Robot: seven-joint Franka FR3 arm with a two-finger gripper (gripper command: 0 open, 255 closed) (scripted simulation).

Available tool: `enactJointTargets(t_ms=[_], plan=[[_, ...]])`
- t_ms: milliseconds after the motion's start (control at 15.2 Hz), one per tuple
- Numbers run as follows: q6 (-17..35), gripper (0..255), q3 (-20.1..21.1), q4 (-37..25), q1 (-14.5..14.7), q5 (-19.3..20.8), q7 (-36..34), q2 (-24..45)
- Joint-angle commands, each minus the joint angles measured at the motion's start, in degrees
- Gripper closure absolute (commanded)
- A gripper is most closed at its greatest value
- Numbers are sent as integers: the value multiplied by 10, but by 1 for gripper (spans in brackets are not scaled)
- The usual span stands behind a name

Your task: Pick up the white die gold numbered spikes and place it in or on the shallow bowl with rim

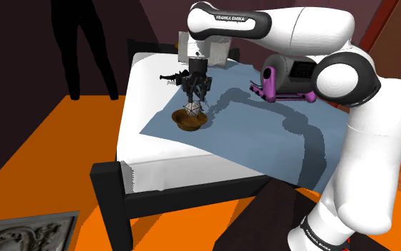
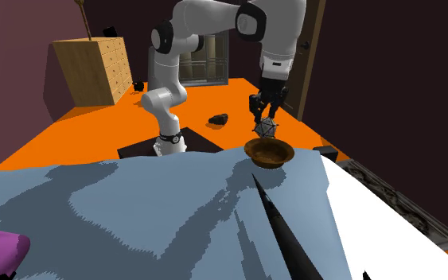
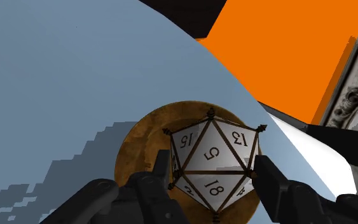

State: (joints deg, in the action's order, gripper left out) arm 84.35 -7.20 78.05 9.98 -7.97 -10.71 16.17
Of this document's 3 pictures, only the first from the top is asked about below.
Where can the grey and purple appliance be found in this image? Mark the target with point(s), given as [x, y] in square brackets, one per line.
[283, 74]

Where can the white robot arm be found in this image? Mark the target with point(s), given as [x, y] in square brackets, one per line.
[366, 146]

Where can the black-framed bed with white mattress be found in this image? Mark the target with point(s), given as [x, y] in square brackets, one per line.
[141, 146]

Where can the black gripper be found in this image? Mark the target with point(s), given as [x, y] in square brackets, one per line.
[198, 67]

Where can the white faceted ball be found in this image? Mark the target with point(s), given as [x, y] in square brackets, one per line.
[192, 108]

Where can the brown wooden bowl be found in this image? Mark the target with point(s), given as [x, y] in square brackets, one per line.
[186, 122]

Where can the white pillow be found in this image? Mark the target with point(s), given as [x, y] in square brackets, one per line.
[221, 52]

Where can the black toy figure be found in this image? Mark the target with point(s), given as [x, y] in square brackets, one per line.
[172, 78]

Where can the grey ornate carved panel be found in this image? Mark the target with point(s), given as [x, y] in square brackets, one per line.
[23, 233]

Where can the black standing figure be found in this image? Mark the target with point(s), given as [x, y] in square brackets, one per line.
[82, 34]

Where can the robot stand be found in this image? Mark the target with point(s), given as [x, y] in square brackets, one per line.
[262, 222]

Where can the blue blanket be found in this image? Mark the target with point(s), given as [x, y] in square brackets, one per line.
[255, 139]

